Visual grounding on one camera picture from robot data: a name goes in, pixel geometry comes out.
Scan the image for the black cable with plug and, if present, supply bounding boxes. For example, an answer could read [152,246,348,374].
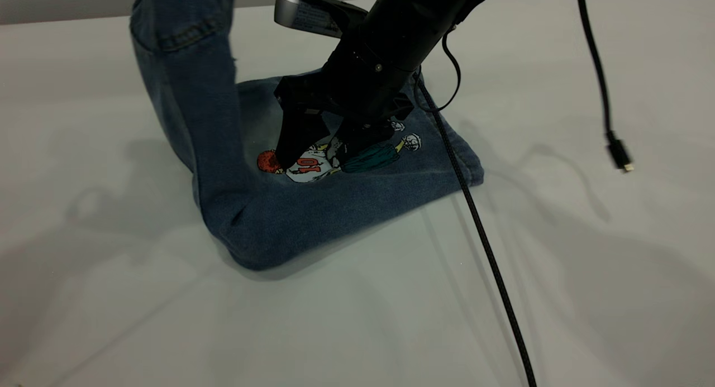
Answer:
[568,0,636,174]

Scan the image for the blue denim shorts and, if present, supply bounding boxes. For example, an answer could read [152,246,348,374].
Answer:
[130,0,485,272]

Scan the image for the thin black looped cable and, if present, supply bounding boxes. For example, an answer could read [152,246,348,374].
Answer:
[418,30,463,114]

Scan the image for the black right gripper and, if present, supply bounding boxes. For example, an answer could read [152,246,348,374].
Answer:
[273,40,418,169]

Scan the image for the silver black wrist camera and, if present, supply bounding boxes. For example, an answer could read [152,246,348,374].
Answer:
[273,0,370,40]

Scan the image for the thick black braided cable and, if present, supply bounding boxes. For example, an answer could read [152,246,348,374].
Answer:
[416,77,538,387]

